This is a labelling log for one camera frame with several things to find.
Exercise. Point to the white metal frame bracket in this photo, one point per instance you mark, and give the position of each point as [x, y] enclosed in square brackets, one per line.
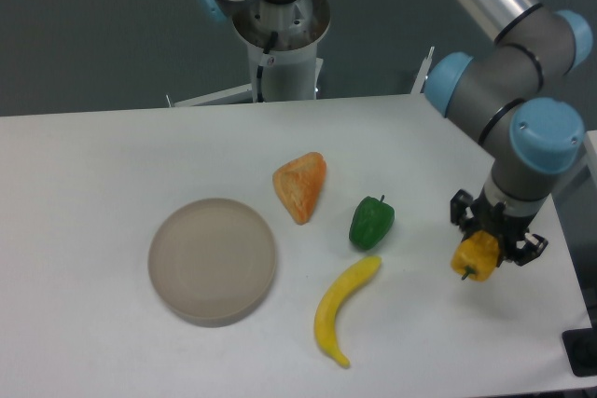
[422, 73]

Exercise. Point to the yellow toy bell pepper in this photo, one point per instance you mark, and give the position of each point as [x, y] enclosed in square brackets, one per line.
[476, 257]

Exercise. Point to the yellow toy banana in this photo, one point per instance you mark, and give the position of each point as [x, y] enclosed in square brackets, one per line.
[349, 281]

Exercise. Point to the green toy bell pepper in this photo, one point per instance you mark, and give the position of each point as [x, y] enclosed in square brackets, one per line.
[372, 220]

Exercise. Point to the black clamp at table edge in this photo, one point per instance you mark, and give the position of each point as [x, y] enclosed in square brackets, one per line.
[580, 347]

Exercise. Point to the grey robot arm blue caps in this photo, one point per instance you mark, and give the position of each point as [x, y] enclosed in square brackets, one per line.
[496, 102]

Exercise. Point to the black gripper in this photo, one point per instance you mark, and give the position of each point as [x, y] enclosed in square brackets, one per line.
[516, 244]

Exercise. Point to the orange triangular toy bread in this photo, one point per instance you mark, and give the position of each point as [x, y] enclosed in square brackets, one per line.
[298, 185]

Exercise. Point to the beige round plate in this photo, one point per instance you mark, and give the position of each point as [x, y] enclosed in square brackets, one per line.
[213, 262]

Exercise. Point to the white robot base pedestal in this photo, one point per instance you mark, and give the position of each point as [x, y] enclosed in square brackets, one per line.
[282, 44]

